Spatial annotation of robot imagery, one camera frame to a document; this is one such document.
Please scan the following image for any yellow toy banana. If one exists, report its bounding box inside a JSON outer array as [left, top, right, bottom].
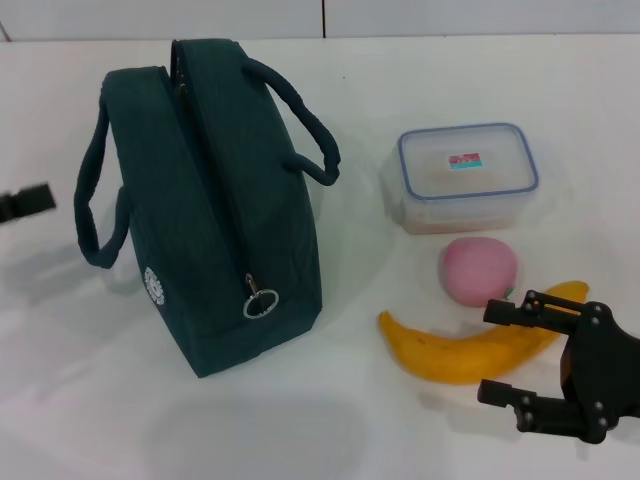
[[377, 280, 591, 385]]

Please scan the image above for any pink toy peach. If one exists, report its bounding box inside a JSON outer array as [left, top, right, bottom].
[[438, 238, 521, 307]]

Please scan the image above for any metal zipper pull ring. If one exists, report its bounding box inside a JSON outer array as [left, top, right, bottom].
[[242, 272, 280, 320]]

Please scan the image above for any clear blue-rimmed food container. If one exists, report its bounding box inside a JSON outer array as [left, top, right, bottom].
[[384, 122, 541, 235]]

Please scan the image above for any dark teal insulated lunch bag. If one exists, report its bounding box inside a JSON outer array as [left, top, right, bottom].
[[73, 38, 342, 380]]

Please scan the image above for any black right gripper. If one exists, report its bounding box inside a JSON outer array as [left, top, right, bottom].
[[476, 289, 640, 445]]

